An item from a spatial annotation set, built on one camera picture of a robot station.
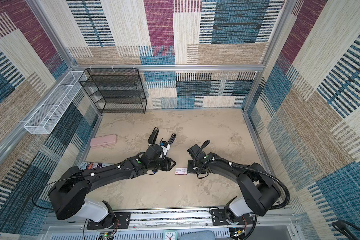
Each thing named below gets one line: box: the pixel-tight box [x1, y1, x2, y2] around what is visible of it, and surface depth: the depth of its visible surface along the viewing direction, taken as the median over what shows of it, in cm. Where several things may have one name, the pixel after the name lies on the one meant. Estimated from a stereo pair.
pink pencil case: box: [90, 134, 117, 148], surface depth 103 cm
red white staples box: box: [175, 167, 188, 175], surface depth 91 cm
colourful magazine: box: [78, 162, 113, 171], surface depth 91 cm
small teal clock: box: [163, 230, 178, 240], surface depth 69 cm
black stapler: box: [148, 127, 160, 145], surface depth 103 cm
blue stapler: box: [167, 133, 176, 145], surface depth 104 cm
